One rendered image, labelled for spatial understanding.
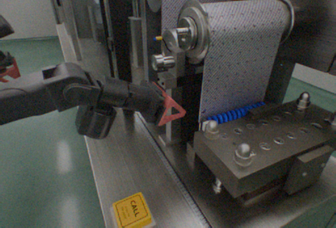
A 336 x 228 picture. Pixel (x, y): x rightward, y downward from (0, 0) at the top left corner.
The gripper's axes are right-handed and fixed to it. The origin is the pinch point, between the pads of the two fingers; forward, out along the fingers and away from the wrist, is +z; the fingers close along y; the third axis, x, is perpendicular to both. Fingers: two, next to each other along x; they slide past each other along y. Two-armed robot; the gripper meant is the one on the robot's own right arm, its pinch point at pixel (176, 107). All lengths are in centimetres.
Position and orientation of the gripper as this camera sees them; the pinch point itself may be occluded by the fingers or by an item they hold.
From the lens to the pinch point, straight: 52.9
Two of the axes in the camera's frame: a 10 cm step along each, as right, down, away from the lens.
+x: 4.1, -8.7, -2.8
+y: 4.4, 4.5, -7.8
